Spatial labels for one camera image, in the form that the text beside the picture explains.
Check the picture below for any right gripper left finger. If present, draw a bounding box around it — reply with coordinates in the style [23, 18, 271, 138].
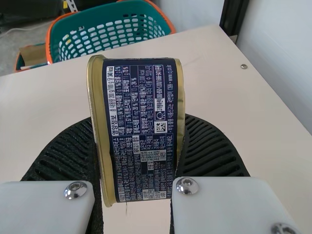
[0, 117, 106, 234]

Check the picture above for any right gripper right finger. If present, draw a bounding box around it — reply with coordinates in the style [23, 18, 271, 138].
[168, 113, 303, 234]

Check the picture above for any rectangular tin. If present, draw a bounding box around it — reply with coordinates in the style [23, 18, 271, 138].
[86, 55, 187, 209]

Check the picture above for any teal shopping basket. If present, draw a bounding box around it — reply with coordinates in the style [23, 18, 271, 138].
[45, 0, 176, 65]

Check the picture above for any cardboard box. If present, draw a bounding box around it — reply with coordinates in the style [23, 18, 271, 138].
[14, 43, 50, 73]

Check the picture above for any black post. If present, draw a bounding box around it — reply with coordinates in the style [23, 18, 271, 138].
[219, 0, 250, 45]

